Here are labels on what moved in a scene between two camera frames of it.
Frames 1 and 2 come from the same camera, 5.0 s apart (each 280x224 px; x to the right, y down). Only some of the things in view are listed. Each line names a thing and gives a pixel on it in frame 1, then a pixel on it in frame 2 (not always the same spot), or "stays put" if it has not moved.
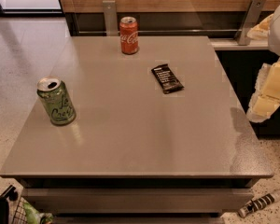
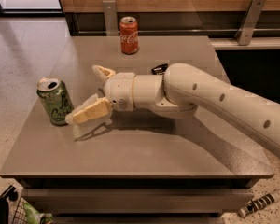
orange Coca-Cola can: (129, 35) stays put
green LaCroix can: (57, 100) stays put
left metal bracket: (110, 17) stays put
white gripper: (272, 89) -> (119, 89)
